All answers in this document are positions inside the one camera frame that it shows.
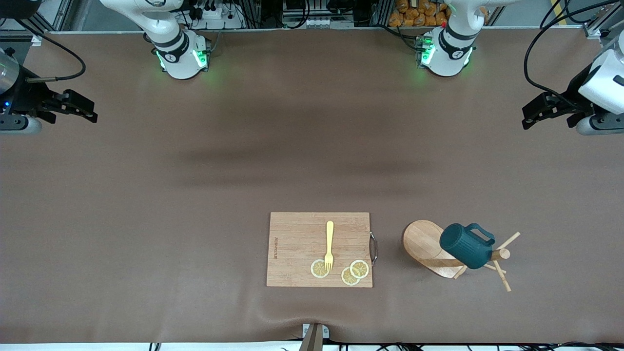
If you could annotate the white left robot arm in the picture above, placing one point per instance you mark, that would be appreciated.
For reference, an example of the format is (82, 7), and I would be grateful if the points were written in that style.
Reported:
(453, 44)

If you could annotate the silver aluminium frame rail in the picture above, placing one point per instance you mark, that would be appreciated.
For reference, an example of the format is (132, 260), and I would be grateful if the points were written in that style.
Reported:
(594, 30)
(61, 14)

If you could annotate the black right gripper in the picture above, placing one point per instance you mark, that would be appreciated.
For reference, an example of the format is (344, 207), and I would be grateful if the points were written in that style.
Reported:
(28, 99)

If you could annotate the white power strip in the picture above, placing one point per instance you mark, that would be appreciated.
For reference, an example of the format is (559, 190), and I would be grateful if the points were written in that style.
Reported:
(214, 14)

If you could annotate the dark green ribbed cup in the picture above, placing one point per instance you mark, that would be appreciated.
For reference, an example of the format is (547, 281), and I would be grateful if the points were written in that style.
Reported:
(463, 248)

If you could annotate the brown table mat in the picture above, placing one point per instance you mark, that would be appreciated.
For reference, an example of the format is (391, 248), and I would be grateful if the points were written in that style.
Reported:
(195, 273)

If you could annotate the bag of orange snacks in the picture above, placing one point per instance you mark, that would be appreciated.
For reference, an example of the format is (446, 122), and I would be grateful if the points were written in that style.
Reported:
(414, 14)

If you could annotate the metal table edge bracket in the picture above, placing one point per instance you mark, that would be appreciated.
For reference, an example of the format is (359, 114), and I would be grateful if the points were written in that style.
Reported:
(314, 339)

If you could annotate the yellow plastic fork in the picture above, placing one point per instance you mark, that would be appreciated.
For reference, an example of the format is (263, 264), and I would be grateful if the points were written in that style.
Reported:
(330, 234)

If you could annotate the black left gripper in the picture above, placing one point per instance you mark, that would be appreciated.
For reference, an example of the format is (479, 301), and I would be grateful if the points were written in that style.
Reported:
(574, 99)

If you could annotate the grey electronics box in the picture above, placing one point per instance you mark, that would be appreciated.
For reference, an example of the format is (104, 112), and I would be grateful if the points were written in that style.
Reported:
(317, 22)

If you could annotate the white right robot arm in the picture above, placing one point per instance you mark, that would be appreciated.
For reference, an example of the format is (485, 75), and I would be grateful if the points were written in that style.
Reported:
(170, 39)

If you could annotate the lemon slice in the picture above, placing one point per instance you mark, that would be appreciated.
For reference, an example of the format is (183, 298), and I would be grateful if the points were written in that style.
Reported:
(347, 279)
(317, 269)
(360, 268)

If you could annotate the wooden mug tree rack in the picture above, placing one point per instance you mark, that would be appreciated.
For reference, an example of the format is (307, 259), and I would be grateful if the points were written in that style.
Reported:
(419, 239)

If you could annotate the wooden cutting board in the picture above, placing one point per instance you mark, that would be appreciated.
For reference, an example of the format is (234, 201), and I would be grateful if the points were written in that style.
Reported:
(297, 243)

